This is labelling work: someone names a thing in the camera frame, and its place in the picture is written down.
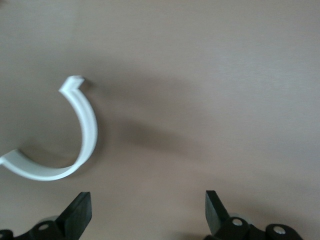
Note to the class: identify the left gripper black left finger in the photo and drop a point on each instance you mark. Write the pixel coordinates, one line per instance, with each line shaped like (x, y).
(72, 220)

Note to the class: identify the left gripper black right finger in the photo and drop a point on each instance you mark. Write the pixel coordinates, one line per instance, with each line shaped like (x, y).
(217, 220)

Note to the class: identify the white curved plastic clip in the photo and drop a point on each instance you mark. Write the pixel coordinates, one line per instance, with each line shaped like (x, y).
(88, 125)

